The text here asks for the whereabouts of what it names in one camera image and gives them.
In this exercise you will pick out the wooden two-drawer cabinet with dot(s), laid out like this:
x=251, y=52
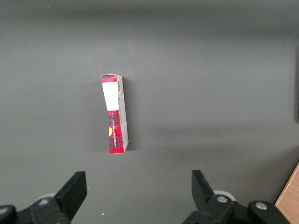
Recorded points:
x=292, y=198

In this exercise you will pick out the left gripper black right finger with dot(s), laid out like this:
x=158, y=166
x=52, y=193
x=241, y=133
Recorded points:
x=202, y=191

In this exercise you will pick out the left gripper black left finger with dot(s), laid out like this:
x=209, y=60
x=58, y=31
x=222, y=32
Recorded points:
x=70, y=193

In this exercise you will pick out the red tartan cardboard box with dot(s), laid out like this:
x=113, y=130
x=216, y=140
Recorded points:
x=114, y=98

